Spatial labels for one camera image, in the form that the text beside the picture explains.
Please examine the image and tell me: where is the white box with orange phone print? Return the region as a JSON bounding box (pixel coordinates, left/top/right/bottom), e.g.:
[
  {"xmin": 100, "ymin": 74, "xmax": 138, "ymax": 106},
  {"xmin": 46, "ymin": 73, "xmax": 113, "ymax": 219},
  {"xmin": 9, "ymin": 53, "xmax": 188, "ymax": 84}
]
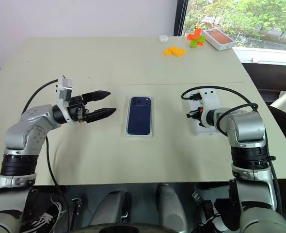
[{"xmin": 202, "ymin": 28, "xmax": 237, "ymax": 51}]

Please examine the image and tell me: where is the black window frame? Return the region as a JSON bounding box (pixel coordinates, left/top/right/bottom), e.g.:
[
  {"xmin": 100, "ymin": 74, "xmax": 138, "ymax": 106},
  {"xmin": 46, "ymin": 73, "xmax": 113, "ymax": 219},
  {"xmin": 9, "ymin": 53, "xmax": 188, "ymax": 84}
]
[{"xmin": 173, "ymin": 0, "xmax": 189, "ymax": 37}]

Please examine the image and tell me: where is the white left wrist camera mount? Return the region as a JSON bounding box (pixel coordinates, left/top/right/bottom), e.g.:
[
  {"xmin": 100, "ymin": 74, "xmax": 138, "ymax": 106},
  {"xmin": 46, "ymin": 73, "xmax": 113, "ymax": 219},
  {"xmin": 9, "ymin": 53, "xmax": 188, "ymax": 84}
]
[{"xmin": 54, "ymin": 76, "xmax": 74, "ymax": 125}]

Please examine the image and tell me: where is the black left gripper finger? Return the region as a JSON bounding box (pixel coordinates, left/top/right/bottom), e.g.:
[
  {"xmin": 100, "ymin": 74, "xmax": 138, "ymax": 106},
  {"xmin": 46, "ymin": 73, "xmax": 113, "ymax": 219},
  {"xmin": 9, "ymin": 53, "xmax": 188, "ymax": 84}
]
[
  {"xmin": 86, "ymin": 108, "xmax": 117, "ymax": 123},
  {"xmin": 81, "ymin": 90, "xmax": 111, "ymax": 102}
]

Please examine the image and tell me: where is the long orange toy brick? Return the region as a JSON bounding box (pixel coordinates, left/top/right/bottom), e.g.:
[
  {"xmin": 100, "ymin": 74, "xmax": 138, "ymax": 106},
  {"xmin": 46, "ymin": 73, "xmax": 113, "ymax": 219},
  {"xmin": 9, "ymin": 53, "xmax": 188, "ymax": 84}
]
[{"xmin": 187, "ymin": 28, "xmax": 203, "ymax": 40}]

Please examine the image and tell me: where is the black and white sneaker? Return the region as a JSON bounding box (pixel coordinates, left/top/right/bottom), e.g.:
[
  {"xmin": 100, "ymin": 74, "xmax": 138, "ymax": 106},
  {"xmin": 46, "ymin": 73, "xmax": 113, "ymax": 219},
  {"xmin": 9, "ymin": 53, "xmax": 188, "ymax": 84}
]
[{"xmin": 19, "ymin": 203, "xmax": 66, "ymax": 233}]

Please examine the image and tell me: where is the dark blue smartphone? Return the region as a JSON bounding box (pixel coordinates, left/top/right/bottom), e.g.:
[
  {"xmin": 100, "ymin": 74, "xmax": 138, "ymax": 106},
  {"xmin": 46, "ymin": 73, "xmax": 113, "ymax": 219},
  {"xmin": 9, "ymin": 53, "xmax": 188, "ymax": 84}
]
[{"xmin": 126, "ymin": 96, "xmax": 152, "ymax": 135}]

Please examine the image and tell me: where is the white box half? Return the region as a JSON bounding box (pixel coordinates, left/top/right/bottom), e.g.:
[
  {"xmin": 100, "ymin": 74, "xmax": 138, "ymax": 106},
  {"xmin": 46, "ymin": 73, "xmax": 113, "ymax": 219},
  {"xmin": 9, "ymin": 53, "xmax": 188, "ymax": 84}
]
[{"xmin": 123, "ymin": 95, "xmax": 156, "ymax": 137}]

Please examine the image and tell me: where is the dark chair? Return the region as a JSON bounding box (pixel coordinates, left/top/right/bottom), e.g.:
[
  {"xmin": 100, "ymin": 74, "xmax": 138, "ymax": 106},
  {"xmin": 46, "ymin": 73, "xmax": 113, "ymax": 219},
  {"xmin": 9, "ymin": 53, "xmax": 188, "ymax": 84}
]
[{"xmin": 241, "ymin": 62, "xmax": 286, "ymax": 146}]

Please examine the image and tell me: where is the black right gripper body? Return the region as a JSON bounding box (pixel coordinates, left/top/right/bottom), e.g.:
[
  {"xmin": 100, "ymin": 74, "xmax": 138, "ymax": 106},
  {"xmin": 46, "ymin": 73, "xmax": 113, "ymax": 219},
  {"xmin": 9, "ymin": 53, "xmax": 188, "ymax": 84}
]
[{"xmin": 186, "ymin": 106, "xmax": 207, "ymax": 127}]

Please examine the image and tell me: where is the yellow toy brick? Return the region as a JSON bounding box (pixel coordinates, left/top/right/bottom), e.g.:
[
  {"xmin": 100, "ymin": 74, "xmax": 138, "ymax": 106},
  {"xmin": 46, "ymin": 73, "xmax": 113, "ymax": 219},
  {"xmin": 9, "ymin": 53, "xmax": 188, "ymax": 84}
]
[
  {"xmin": 162, "ymin": 46, "xmax": 180, "ymax": 57},
  {"xmin": 173, "ymin": 48, "xmax": 187, "ymax": 58}
]

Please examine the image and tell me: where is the white window sill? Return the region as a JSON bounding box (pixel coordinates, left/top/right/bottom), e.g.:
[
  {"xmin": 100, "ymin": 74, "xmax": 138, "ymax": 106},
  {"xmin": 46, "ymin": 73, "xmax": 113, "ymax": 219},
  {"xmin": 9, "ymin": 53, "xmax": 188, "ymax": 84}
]
[{"xmin": 232, "ymin": 46, "xmax": 286, "ymax": 65}]

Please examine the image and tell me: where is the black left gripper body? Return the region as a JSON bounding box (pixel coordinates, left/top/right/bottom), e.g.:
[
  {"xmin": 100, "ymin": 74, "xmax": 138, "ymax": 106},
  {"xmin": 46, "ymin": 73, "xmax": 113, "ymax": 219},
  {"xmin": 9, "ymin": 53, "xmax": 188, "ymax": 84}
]
[{"xmin": 66, "ymin": 95, "xmax": 90, "ymax": 124}]

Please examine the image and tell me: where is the grey rounded shell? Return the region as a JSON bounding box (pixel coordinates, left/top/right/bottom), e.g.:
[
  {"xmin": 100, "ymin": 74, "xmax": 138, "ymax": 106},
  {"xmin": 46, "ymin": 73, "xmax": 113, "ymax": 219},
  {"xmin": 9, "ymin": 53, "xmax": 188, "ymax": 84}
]
[
  {"xmin": 88, "ymin": 189, "xmax": 131, "ymax": 233},
  {"xmin": 156, "ymin": 183, "xmax": 190, "ymax": 233}
]

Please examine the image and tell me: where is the green toy brick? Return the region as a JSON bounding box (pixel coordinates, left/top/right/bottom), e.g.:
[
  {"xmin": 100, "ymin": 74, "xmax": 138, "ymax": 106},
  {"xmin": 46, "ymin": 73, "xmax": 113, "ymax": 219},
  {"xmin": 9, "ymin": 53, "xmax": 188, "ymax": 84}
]
[{"xmin": 190, "ymin": 35, "xmax": 206, "ymax": 49}]

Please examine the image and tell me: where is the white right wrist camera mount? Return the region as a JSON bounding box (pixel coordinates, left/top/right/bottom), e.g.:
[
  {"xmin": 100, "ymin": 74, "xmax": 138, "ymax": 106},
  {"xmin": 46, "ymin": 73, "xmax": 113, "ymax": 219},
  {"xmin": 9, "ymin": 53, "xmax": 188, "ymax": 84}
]
[{"xmin": 197, "ymin": 88, "xmax": 219, "ymax": 129}]

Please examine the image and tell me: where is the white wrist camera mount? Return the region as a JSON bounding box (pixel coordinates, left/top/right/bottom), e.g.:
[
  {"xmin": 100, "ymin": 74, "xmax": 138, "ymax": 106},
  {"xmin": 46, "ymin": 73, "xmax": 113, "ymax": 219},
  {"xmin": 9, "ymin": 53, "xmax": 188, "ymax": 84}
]
[
  {"xmin": 54, "ymin": 76, "xmax": 74, "ymax": 125},
  {"xmin": 197, "ymin": 88, "xmax": 219, "ymax": 129}
]

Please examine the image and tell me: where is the black metal stand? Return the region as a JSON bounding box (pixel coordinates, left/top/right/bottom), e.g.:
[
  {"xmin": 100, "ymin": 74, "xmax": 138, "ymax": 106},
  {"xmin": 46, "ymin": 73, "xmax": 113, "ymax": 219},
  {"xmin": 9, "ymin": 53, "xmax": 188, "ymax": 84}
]
[
  {"xmin": 191, "ymin": 190, "xmax": 221, "ymax": 233},
  {"xmin": 69, "ymin": 196, "xmax": 83, "ymax": 233}
]

